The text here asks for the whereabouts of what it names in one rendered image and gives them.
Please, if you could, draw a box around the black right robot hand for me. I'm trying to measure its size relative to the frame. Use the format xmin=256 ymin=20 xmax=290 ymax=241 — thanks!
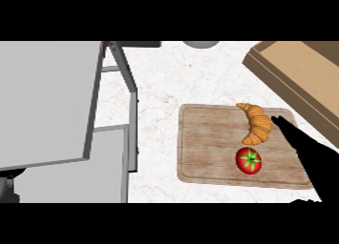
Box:
xmin=270 ymin=115 xmax=339 ymax=204

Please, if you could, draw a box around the red tomato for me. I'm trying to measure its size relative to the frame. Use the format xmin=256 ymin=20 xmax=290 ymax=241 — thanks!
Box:
xmin=234 ymin=147 xmax=264 ymax=175

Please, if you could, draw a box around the wooden cutting board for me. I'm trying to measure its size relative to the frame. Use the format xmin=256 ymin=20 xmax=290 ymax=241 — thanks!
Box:
xmin=175 ymin=103 xmax=315 ymax=191

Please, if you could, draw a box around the cardboard box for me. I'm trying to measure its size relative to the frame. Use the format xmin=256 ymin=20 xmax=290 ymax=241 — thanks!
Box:
xmin=240 ymin=40 xmax=339 ymax=150

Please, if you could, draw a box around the golden croissant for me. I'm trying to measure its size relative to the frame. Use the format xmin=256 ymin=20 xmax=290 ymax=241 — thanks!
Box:
xmin=234 ymin=102 xmax=274 ymax=147

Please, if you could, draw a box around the grey round object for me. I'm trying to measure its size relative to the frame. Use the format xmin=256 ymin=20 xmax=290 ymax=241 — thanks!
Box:
xmin=183 ymin=40 xmax=221 ymax=50

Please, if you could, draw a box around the grey flat open door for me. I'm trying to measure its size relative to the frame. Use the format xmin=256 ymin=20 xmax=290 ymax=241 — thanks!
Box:
xmin=0 ymin=40 xmax=106 ymax=173

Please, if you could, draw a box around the grey metal appliance frame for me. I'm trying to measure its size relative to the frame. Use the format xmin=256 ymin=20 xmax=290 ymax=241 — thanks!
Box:
xmin=15 ymin=40 xmax=164 ymax=204

